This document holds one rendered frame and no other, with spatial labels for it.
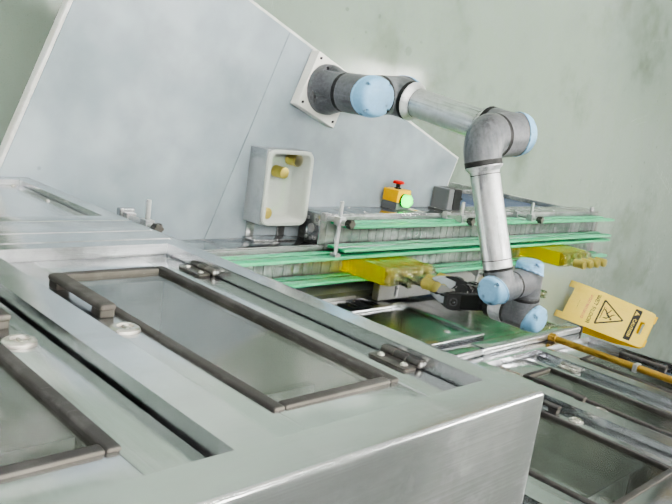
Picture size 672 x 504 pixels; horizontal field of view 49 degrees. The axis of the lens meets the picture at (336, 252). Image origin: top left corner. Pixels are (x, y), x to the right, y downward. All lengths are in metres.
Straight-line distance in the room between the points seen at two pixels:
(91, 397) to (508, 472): 0.43
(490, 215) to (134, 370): 1.32
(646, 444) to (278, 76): 1.38
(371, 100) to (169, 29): 0.58
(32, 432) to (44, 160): 1.30
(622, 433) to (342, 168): 1.19
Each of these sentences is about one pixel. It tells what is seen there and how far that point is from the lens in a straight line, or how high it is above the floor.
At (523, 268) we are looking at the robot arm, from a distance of 2.01.
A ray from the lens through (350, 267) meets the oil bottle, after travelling 2.34.
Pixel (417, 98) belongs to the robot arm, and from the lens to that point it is 2.20.
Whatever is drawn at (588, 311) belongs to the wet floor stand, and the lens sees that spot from 5.52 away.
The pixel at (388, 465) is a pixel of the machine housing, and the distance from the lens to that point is 0.65.
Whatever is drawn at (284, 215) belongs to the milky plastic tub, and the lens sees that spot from 2.30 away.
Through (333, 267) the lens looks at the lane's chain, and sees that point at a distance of 2.34.
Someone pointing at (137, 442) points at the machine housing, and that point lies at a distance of 0.64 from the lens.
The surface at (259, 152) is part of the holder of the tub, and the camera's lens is 2.18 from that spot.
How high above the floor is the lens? 2.49
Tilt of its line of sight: 44 degrees down
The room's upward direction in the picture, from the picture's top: 109 degrees clockwise
